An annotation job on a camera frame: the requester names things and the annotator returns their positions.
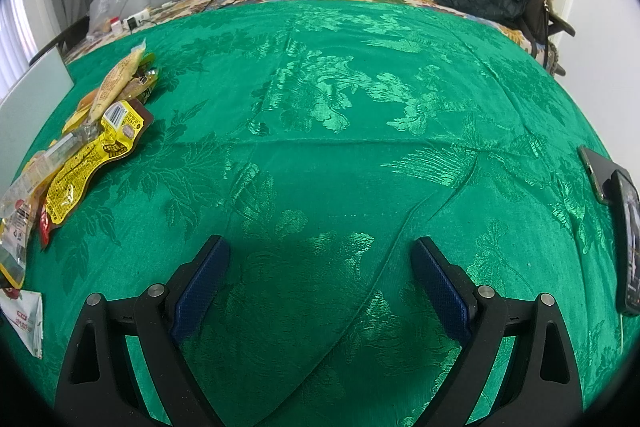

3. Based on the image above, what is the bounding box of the yellow snack packet with barcode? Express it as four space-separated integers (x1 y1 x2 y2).
39 99 155 250

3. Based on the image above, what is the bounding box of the white red snack packet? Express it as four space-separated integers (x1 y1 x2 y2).
0 289 46 360

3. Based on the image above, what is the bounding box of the clear plastic bag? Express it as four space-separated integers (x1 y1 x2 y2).
87 0 132 42

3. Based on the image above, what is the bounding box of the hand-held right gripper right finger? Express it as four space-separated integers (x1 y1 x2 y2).
410 236 587 427

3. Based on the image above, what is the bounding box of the black smartphone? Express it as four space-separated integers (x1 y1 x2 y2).
577 145 632 206
610 169 640 317

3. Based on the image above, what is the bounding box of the long clear snack packet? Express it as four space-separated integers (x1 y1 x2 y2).
0 127 96 218

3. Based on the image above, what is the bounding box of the long pale yellow snack packet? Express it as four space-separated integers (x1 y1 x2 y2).
87 38 148 124

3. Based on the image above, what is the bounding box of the dark chair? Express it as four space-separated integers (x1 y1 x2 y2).
517 0 576 78

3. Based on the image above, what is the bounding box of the clear orange-label snack packet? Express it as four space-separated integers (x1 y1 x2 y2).
0 197 48 288

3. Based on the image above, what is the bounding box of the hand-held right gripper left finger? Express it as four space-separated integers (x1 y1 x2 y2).
52 234 232 427

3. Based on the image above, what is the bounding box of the white power strip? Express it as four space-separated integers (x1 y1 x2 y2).
122 8 151 30

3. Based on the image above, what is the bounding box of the clear green-edged snack packet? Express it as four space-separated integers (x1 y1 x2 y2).
125 52 161 105

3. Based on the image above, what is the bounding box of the white board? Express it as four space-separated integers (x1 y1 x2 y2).
0 44 76 202

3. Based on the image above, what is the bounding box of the white sheer curtain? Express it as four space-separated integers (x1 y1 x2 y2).
0 0 41 72

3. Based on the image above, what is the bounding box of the green patterned blanket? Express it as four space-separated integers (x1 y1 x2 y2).
20 0 631 427

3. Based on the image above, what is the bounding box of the clear bun snack packet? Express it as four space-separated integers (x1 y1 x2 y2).
62 89 101 132

